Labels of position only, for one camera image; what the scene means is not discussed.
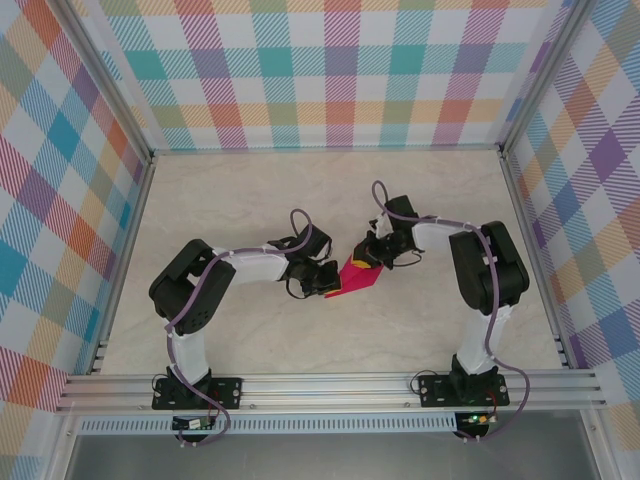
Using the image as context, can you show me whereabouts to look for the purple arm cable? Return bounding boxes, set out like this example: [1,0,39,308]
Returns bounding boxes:
[164,208,314,448]
[371,180,531,444]

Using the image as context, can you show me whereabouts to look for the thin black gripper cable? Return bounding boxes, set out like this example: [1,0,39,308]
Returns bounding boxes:
[285,277,314,300]
[394,247,425,269]

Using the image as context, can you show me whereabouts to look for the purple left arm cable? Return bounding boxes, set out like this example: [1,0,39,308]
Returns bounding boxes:
[164,208,314,448]

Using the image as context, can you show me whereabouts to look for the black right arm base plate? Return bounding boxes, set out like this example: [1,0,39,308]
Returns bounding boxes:
[417,372,511,408]

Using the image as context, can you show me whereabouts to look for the long aluminium base rail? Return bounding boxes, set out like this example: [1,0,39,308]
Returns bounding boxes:
[55,372,609,414]

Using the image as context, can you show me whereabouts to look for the perforated metal cable tray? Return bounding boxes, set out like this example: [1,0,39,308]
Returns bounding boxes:
[79,418,459,434]

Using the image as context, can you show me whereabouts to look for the aluminium frame post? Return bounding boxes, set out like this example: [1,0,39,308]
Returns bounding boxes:
[52,0,154,161]
[499,0,594,151]

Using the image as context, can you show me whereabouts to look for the pink paper sheet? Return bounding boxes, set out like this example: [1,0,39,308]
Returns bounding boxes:
[323,254,385,300]

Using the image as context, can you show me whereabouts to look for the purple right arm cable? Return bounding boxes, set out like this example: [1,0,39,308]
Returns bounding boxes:
[371,180,531,444]

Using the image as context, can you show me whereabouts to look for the thin black right gripper cable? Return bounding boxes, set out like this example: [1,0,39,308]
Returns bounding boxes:
[394,247,425,269]

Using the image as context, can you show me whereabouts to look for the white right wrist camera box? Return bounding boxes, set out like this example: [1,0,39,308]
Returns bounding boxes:
[368,215,395,242]

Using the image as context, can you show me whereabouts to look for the thin black left gripper cable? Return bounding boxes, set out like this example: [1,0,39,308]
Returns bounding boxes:
[285,277,314,300]

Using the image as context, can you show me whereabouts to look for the aluminium side frame rail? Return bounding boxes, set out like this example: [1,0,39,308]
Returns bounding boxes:
[89,152,157,376]
[499,149,571,369]

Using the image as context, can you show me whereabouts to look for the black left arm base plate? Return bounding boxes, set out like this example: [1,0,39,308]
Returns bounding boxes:
[152,377,245,411]

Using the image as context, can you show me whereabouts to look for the aluminium rear frame rail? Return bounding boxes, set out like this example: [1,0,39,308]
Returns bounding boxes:
[149,143,505,155]

